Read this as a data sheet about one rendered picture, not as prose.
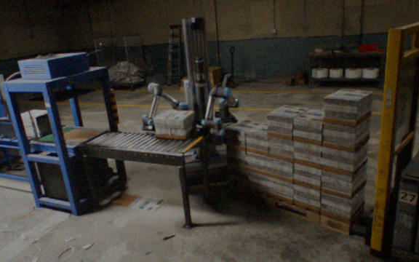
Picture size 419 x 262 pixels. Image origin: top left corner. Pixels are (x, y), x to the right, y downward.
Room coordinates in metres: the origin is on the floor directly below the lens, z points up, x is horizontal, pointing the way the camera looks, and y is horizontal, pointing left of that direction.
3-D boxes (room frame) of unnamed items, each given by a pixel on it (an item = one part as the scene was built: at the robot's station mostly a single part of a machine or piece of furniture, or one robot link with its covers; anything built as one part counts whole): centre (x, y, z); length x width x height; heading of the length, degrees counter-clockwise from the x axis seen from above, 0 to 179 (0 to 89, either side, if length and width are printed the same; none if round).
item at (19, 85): (3.97, 1.70, 1.50); 0.94 x 0.68 x 0.10; 155
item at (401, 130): (2.56, -1.55, 1.27); 0.57 x 0.01 x 0.65; 136
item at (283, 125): (3.29, -0.80, 0.95); 0.38 x 0.29 x 0.23; 137
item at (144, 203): (3.55, 0.81, 0.00); 0.37 x 0.28 x 0.01; 65
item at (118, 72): (11.26, 2.71, 0.85); 1.21 x 0.83 x 1.71; 65
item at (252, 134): (3.38, -0.71, 0.42); 1.17 x 0.39 x 0.83; 46
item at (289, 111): (3.28, -0.80, 1.06); 0.37 x 0.29 x 0.01; 137
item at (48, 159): (3.97, 1.70, 0.38); 0.94 x 0.69 x 0.63; 155
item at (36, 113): (4.21, 2.22, 0.93); 0.38 x 0.30 x 0.26; 65
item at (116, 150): (3.30, 0.89, 0.74); 1.34 x 0.05 x 0.12; 65
